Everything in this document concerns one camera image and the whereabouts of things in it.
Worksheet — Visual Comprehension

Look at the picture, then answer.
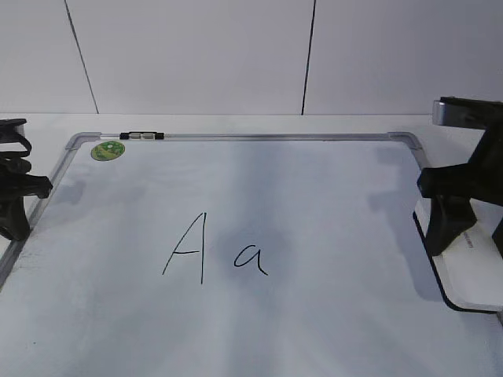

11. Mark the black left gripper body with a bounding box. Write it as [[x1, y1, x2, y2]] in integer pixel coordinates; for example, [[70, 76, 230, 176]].
[[1, 159, 53, 200]]

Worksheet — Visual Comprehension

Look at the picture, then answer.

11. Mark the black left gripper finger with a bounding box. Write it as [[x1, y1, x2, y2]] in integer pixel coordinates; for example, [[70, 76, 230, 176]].
[[1, 197, 30, 240]]

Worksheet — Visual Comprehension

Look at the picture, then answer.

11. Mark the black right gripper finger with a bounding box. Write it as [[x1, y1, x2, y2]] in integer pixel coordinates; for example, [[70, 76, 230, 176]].
[[492, 219, 503, 257], [426, 196, 477, 257]]

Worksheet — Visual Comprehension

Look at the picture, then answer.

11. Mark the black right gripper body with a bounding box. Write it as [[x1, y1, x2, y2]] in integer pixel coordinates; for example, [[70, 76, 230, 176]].
[[417, 125, 502, 220]]

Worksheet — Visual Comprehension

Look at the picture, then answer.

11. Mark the white eraser with black felt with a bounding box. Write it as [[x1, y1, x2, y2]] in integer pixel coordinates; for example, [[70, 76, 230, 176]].
[[428, 199, 502, 313]]

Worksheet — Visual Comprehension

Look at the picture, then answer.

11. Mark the white board with grey frame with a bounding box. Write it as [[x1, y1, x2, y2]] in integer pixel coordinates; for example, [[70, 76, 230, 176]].
[[1, 133, 502, 376]]

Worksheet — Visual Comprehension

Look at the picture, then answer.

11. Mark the black silver hanging clip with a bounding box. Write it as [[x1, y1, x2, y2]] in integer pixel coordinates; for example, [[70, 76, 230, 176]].
[[119, 131, 164, 141]]

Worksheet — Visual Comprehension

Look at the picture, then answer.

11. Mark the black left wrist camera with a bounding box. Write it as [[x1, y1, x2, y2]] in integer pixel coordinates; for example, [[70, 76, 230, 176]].
[[0, 119, 27, 144]]

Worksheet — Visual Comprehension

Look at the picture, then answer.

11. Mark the black left camera cable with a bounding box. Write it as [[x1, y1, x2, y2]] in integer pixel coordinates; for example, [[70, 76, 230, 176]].
[[0, 131, 34, 174]]

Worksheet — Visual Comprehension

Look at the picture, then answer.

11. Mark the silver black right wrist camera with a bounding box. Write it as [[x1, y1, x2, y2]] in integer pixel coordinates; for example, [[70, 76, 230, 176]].
[[432, 97, 502, 130]]

